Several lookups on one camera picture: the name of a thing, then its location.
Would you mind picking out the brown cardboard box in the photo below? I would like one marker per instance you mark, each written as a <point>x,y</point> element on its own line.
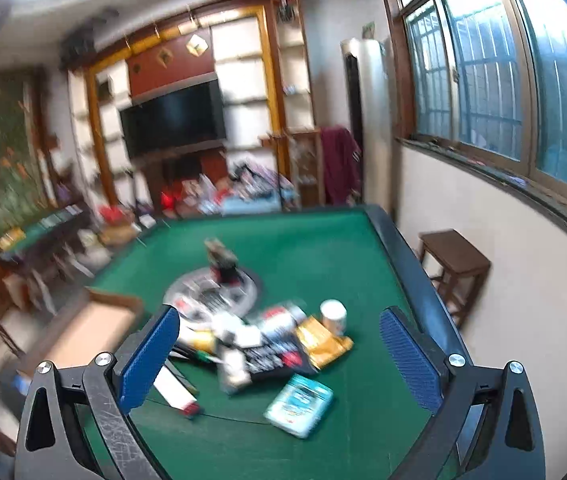
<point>88,325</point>

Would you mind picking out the clear plastic red package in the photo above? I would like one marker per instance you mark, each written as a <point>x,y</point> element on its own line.
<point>283,317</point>

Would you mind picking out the maroon jacket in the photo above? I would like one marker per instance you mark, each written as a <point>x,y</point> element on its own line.
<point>341,165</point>

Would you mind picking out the wooden wall shelving unit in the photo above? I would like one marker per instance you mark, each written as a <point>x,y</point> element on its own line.
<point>243,60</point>

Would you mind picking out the white plastic jar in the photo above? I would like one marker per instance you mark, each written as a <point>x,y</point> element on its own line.
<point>333,316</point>

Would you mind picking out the round table control panel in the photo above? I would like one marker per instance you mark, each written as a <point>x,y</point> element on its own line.
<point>198,295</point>

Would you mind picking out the flower wall poster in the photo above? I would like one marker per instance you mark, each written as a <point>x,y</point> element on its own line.
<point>0,170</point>

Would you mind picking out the black snack packet red crab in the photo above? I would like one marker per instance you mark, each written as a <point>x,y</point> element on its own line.
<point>276,357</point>

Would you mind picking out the dark wooden stool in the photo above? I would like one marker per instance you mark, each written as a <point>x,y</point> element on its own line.
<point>456,255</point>

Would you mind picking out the yellow snack packet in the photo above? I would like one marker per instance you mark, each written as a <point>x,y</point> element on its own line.
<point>321,345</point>

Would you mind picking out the white small box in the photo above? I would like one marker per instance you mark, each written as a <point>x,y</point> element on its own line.
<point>236,330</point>

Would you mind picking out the white flat red-ended box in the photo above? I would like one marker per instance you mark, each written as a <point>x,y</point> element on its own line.
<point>173,390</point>

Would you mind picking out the black and red small device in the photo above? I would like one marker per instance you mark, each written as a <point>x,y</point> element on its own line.
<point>223,265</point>

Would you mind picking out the carved wooden chair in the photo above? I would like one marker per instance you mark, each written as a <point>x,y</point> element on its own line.
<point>303,165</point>

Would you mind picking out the green top side table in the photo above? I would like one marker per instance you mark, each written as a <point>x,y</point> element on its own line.
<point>43,225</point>

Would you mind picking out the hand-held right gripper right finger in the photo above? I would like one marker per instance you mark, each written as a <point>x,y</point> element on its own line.
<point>408,355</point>

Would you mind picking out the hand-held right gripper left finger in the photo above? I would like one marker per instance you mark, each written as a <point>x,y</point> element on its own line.
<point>148,355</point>

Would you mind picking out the teal tissue pack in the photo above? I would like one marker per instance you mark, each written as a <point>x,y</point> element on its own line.
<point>299,405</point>

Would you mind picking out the white standing air conditioner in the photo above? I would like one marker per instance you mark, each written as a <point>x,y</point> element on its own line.
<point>373,110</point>

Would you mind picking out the white slim bottle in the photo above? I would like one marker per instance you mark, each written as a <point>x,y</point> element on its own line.
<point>234,370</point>

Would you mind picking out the black flat screen television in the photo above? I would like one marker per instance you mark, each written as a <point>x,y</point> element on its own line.
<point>173,117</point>

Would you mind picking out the pile of assorted goods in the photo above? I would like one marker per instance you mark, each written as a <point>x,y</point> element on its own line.
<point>243,190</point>

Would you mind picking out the metal framed window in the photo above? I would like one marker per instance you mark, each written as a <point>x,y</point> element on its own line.
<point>488,70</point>

